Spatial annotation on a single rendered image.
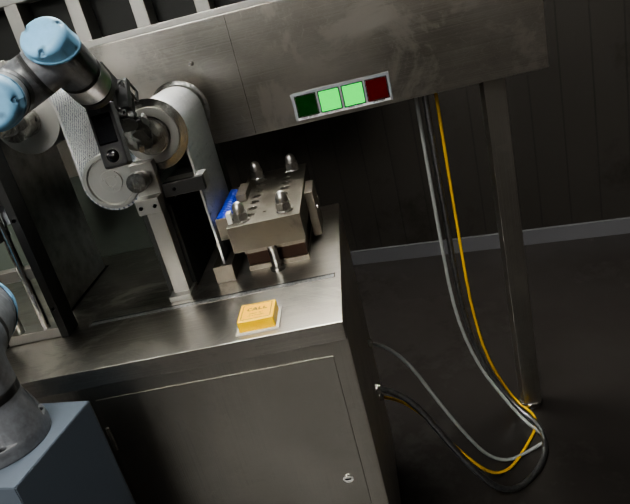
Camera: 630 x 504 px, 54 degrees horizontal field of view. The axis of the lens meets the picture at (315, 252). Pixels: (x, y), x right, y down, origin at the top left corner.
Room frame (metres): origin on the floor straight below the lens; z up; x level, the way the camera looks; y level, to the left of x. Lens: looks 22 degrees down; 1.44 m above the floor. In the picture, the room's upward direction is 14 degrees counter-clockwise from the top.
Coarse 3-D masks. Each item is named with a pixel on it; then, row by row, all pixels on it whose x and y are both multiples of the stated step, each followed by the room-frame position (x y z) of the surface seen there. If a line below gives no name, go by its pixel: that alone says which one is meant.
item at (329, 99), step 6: (330, 90) 1.58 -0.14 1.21; (336, 90) 1.58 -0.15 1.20; (324, 96) 1.59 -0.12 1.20; (330, 96) 1.59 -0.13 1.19; (336, 96) 1.58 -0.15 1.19; (324, 102) 1.59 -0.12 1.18; (330, 102) 1.59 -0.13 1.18; (336, 102) 1.58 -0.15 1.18; (324, 108) 1.59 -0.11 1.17; (330, 108) 1.59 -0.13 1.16; (336, 108) 1.58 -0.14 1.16
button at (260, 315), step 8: (256, 304) 1.09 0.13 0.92; (264, 304) 1.08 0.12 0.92; (272, 304) 1.07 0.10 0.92; (240, 312) 1.07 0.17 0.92; (248, 312) 1.06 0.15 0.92; (256, 312) 1.05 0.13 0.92; (264, 312) 1.04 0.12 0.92; (272, 312) 1.04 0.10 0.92; (240, 320) 1.04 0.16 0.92; (248, 320) 1.03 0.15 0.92; (256, 320) 1.03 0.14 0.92; (264, 320) 1.02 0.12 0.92; (272, 320) 1.02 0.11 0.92; (240, 328) 1.03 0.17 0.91; (248, 328) 1.03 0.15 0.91; (256, 328) 1.03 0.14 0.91
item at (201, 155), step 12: (204, 132) 1.48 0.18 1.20; (192, 144) 1.35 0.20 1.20; (204, 144) 1.45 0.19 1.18; (192, 156) 1.32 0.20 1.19; (204, 156) 1.41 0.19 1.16; (216, 156) 1.52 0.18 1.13; (192, 168) 1.31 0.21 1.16; (204, 168) 1.38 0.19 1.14; (216, 168) 1.49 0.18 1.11; (216, 180) 1.45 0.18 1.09; (204, 192) 1.32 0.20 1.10; (216, 192) 1.42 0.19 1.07; (228, 192) 1.53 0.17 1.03; (204, 204) 1.31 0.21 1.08; (216, 204) 1.39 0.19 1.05; (216, 216) 1.36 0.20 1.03
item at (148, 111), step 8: (136, 112) 1.30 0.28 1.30; (144, 112) 1.30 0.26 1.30; (152, 112) 1.30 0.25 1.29; (160, 112) 1.30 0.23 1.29; (168, 120) 1.30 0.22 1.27; (168, 128) 1.30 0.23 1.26; (176, 128) 1.30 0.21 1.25; (176, 136) 1.30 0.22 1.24; (176, 144) 1.30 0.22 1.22; (136, 152) 1.31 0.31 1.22; (168, 152) 1.30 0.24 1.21; (160, 160) 1.30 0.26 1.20
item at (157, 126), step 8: (152, 120) 1.29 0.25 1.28; (160, 120) 1.30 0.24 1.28; (152, 128) 1.29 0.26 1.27; (160, 128) 1.29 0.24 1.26; (152, 136) 1.29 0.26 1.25; (160, 136) 1.29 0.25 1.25; (168, 136) 1.29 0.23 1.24; (160, 144) 1.29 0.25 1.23; (168, 144) 1.30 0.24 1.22; (144, 152) 1.29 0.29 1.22; (152, 152) 1.29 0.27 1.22; (160, 152) 1.29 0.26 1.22
